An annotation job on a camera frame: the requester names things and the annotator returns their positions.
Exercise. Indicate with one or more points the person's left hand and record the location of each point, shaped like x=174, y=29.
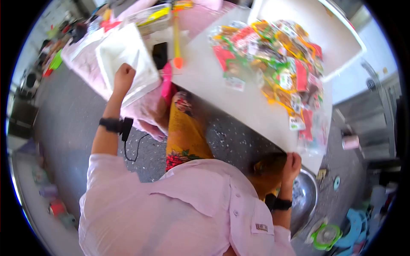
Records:
x=122, y=79

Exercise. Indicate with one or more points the person's legs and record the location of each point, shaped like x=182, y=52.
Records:
x=185, y=131

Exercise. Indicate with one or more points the person's right hand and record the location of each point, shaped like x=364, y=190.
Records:
x=290, y=169

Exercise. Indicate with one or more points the person's right fingers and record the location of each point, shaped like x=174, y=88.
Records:
x=294, y=160

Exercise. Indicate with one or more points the pink plastic tool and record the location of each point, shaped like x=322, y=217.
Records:
x=166, y=83

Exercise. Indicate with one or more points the white plastic bin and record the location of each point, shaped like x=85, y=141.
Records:
x=128, y=54

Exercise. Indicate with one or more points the clear box with yellow contents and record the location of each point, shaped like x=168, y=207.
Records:
x=153, y=17

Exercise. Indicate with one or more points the large white tray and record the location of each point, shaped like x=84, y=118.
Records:
x=330, y=32

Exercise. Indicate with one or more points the blue plastic stool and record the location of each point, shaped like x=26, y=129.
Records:
x=355, y=227

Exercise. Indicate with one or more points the metal cabinet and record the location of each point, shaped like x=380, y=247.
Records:
x=368, y=121

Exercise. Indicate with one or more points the clear plastic bag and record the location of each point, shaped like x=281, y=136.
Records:
x=312, y=137

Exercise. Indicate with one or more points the yellow stick with orange end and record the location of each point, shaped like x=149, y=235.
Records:
x=176, y=38

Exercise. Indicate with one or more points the metal bowl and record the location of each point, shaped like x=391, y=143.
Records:
x=304, y=198

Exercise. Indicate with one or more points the pink cloth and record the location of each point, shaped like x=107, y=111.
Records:
x=86, y=64

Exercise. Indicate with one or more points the black flat device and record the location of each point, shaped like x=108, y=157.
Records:
x=160, y=54

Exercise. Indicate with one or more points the white table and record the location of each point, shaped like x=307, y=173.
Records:
x=205, y=76

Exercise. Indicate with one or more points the person's body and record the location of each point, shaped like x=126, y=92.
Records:
x=192, y=211

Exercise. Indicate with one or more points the person's left fingers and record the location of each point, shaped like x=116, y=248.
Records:
x=128, y=69

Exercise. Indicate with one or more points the black wrist band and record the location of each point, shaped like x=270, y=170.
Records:
x=282, y=204
x=112, y=124

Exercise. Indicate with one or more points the pink cylinder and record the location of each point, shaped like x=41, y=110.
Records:
x=350, y=142

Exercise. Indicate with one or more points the pile of colourful snack packets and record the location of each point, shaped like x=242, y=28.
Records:
x=272, y=64

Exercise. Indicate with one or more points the small green fan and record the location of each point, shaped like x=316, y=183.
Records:
x=326, y=236

